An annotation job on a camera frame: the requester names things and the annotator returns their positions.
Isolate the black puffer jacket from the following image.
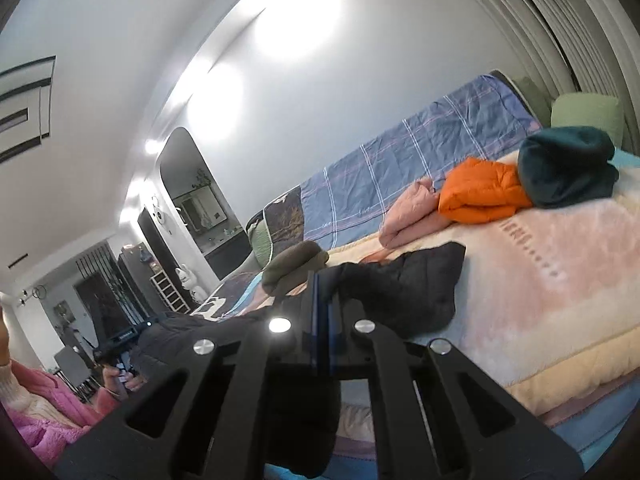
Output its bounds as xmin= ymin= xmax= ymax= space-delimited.
xmin=131 ymin=242 xmax=465 ymax=478

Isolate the person's left hand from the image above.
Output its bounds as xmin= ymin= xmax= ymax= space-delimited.
xmin=102 ymin=365 xmax=146 ymax=396

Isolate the brown fleece garment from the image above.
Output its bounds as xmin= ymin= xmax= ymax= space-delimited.
xmin=262 ymin=240 xmax=329 ymax=297

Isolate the white shelf rack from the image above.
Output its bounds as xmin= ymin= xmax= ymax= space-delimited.
xmin=150 ymin=270 xmax=191 ymax=313

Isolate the white bear figurine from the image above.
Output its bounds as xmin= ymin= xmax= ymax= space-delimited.
xmin=176 ymin=264 xmax=207 ymax=306

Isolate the green pillow left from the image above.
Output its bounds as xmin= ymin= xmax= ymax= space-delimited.
xmin=246 ymin=212 xmax=272 ymax=268

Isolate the green pillow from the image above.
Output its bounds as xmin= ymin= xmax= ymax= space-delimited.
xmin=551 ymin=92 xmax=625 ymax=148
xmin=246 ymin=212 xmax=272 ymax=268

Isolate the blue plaid sheet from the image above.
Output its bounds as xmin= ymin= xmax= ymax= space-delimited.
xmin=300 ymin=73 xmax=541 ymax=249

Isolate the pink fleece sleeve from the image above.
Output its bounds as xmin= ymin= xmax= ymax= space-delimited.
xmin=1 ymin=361 xmax=120 ymax=467

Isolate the orange puffer jacket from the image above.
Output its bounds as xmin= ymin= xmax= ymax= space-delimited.
xmin=438 ymin=157 xmax=534 ymax=224

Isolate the cream pink plush blanket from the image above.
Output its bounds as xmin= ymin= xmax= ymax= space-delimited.
xmin=329 ymin=166 xmax=639 ymax=415

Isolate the dark green sweatshirt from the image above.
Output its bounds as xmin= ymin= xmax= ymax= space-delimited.
xmin=516 ymin=126 xmax=620 ymax=209

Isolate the green pillow right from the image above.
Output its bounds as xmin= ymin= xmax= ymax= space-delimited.
xmin=551 ymin=92 xmax=625 ymax=148

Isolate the grey curtain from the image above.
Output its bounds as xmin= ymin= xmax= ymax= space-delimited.
xmin=475 ymin=0 xmax=639 ymax=129

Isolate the arched wall niche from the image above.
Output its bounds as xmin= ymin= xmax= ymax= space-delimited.
xmin=158 ymin=127 xmax=252 ymax=280

